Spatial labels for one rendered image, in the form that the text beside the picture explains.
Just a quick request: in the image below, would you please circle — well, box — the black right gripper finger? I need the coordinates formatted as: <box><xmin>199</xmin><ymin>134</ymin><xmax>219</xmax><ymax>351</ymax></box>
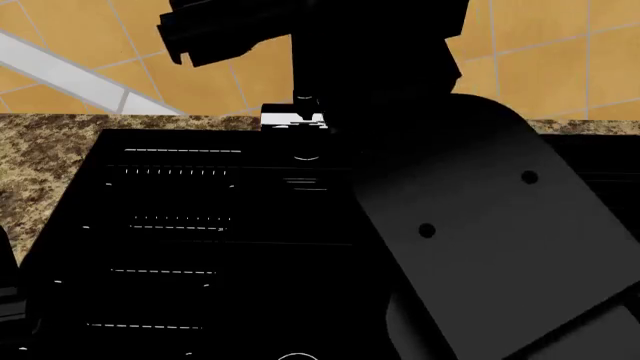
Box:
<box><xmin>156</xmin><ymin>7</ymin><xmax>294</xmax><ymax>69</ymax></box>

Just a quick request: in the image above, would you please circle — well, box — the black stovetop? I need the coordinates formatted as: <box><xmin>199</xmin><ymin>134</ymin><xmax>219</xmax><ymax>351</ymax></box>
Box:
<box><xmin>18</xmin><ymin>128</ymin><xmax>640</xmax><ymax>360</ymax></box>

